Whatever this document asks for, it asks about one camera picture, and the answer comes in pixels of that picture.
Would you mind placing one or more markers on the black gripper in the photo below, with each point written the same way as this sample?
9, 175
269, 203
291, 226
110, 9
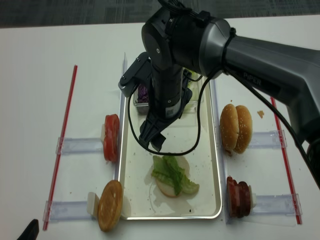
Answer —
153, 125

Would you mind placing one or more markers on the green lettuce leaf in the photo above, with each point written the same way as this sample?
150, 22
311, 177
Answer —
182, 181

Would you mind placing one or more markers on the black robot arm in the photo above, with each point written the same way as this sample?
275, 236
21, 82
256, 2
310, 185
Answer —
177, 38

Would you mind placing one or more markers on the tomato slice stack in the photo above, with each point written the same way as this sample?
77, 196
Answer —
111, 130

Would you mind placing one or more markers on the white pusher block tomato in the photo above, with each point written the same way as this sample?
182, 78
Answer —
103, 133

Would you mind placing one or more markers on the green lettuce pile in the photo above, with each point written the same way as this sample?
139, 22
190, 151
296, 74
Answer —
194, 87

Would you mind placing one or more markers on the red meat patty left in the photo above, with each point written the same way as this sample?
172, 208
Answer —
234, 203

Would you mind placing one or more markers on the red meat patty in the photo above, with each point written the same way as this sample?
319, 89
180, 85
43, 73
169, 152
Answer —
245, 199
234, 203

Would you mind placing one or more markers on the red meat patty right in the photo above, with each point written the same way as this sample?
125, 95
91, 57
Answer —
245, 199

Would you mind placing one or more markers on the white pusher block meat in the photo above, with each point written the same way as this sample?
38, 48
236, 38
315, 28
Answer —
253, 198

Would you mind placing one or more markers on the purple cabbage pile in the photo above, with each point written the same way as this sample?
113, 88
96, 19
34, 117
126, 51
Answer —
142, 94

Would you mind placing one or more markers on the clear plastic salad container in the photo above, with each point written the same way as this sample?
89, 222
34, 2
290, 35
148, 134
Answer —
168, 99

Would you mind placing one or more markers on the metal tray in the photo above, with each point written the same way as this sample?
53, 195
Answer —
192, 136

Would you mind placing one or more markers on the bottom bun slice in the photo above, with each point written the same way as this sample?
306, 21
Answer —
167, 182

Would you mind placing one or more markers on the brown bun slice left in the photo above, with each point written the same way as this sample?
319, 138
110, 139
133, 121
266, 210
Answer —
110, 206

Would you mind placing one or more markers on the sesame bun outer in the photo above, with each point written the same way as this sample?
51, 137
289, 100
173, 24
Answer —
229, 127

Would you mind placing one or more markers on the sesame bun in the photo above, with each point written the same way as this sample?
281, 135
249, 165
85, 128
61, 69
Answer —
245, 124
229, 127

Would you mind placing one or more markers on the clear long divider right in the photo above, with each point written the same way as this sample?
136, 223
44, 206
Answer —
220, 150

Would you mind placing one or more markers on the white pusher block lower left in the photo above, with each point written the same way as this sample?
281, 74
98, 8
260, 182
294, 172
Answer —
92, 204

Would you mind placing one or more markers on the sesame bun inner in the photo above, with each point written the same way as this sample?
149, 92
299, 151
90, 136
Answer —
245, 124

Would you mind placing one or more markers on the red strip left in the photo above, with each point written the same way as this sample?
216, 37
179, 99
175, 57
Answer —
47, 210

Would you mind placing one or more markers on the red strip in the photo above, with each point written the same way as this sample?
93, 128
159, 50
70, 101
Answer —
47, 210
288, 170

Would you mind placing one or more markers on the orange crumb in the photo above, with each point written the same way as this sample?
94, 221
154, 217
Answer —
261, 113

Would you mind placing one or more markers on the red strip right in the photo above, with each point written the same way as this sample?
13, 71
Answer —
288, 170

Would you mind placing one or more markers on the black object corner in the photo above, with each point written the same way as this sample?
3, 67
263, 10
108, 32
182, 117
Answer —
31, 231

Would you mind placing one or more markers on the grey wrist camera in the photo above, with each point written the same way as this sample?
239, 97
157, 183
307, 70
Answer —
139, 73

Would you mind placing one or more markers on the clear rail left upper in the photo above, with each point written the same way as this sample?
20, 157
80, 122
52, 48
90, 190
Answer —
66, 146

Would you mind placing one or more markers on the clear rail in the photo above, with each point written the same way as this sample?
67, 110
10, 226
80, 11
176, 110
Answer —
274, 139
56, 211
66, 146
285, 204

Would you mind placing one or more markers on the clear rail right upper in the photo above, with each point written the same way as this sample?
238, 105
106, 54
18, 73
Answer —
274, 139

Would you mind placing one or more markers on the clear rail left lower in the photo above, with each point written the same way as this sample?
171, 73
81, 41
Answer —
56, 211

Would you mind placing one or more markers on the clear rail right lower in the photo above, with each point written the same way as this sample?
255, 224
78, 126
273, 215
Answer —
285, 204

